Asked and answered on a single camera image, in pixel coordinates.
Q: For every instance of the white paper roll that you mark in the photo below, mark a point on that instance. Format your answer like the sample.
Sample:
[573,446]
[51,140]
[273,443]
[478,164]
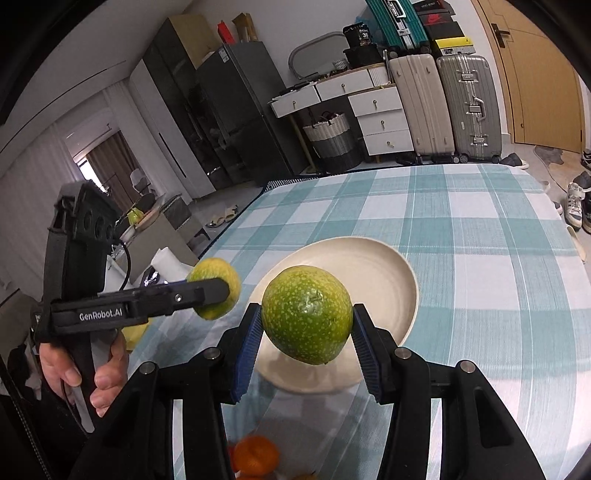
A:
[169,267]

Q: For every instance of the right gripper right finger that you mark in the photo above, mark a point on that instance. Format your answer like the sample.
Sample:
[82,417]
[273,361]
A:
[480,438]

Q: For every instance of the oval mirror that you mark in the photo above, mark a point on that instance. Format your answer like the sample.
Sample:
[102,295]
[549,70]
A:
[318,56]

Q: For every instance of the orange tangerine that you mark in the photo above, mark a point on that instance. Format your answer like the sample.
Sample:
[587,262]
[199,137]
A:
[255,456]

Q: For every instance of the teal suitcase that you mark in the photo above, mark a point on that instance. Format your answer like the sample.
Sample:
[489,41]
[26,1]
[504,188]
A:
[400,25]

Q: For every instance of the white drawer desk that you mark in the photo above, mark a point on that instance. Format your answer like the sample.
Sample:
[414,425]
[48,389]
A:
[370,100]

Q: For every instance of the yellow-green citrus fruit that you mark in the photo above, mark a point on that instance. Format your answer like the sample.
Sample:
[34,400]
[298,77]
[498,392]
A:
[221,284]

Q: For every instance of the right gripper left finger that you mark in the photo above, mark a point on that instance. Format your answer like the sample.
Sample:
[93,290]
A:
[134,439]

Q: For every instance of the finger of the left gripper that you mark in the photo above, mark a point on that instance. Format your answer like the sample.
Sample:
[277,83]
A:
[163,299]

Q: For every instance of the wooden door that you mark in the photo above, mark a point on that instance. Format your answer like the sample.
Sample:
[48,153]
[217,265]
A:
[542,93]

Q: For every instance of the teal checkered tablecloth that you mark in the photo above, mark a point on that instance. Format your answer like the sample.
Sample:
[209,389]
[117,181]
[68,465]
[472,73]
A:
[501,283]

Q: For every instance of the stacked shoe boxes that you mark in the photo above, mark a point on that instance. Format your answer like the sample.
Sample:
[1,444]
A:
[444,33]

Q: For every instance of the yellow plastic bag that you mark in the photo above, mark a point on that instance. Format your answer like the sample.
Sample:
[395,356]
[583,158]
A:
[133,334]

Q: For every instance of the beige suitcase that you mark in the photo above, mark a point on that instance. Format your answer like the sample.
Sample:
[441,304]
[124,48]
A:
[425,105]

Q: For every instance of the silver suitcase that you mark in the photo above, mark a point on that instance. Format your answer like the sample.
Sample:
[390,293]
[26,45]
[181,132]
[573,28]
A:
[473,106]

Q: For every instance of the green speckled citrus fruit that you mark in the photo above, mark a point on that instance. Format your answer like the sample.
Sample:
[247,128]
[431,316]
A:
[307,314]

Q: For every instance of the black refrigerator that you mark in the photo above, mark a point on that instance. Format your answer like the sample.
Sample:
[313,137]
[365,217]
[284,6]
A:
[239,81]

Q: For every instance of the striped laundry basket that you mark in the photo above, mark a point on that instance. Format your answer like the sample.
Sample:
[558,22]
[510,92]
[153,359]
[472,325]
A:
[333,141]

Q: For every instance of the person's left hand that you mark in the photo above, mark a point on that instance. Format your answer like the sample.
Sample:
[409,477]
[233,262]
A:
[61,374]

